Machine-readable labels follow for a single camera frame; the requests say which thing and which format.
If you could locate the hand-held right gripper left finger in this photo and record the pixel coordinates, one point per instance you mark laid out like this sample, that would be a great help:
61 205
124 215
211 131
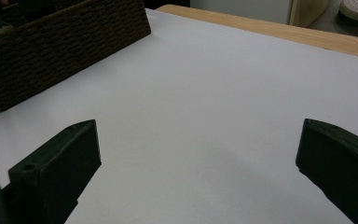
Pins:
56 168

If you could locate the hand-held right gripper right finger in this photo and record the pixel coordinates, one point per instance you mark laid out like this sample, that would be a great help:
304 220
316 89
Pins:
341 161

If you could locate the brown woven basket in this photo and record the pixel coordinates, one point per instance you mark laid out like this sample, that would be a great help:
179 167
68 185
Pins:
59 46

